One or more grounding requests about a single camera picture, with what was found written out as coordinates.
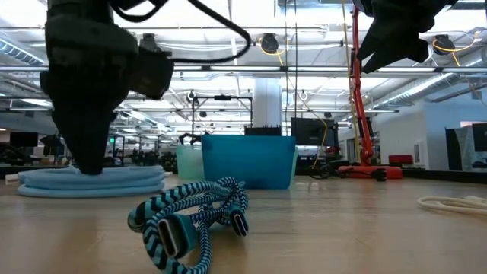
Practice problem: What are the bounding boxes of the beige cable coil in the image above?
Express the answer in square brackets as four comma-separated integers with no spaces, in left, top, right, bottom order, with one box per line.
[416,194,487,217]

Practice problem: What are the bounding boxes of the teal black braided USB cable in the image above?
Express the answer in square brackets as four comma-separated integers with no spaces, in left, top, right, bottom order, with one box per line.
[127,177,250,274]

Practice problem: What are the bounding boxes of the black background rig frame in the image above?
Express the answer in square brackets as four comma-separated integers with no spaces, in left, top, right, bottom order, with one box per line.
[191,94,254,135]

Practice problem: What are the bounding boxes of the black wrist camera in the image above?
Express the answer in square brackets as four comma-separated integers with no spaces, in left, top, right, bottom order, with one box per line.
[409,37,430,64]
[129,48,175,101]

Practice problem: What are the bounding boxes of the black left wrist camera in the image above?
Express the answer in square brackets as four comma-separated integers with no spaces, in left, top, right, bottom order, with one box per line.
[129,48,175,101]

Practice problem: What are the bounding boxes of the white building column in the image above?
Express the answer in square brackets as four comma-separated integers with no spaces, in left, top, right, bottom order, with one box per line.
[252,78,283,129]

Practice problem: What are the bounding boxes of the red box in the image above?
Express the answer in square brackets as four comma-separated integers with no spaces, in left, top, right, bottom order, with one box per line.
[387,154,414,166]

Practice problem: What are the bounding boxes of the dark background monitor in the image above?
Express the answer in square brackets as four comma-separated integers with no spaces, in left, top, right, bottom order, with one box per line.
[9,131,40,148]

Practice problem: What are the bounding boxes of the black flat device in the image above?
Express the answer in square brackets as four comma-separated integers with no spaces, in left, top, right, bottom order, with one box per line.
[243,126,283,137]

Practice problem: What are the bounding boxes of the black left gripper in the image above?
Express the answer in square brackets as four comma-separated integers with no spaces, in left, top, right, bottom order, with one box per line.
[40,14,138,176]

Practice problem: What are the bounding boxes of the white wall poster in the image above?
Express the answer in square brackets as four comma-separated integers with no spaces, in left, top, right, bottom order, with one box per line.
[412,141,424,165]

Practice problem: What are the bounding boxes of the dark teal plastic bin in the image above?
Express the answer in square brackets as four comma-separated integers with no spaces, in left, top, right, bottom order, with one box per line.
[201,134,298,190]

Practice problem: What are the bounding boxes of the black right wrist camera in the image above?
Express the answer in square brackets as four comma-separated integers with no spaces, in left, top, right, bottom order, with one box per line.
[409,37,430,64]

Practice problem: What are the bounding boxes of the black left camera cable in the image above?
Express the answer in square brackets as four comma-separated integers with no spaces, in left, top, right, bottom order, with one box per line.
[109,0,253,65]

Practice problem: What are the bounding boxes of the black computer monitor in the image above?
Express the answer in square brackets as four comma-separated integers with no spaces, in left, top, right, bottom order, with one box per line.
[471,123,487,153]

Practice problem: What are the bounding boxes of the black ceiling cable reel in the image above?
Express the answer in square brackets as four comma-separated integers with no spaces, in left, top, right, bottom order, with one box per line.
[259,33,280,55]
[138,33,161,53]
[432,33,457,56]

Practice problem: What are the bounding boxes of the light green plastic tray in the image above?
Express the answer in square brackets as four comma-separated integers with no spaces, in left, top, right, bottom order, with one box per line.
[175,143,299,181]

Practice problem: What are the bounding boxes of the black background monitor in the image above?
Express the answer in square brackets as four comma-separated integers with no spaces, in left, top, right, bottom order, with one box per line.
[291,117,336,148]

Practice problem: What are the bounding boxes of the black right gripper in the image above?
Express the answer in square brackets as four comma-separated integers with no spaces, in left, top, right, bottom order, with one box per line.
[356,0,452,75]

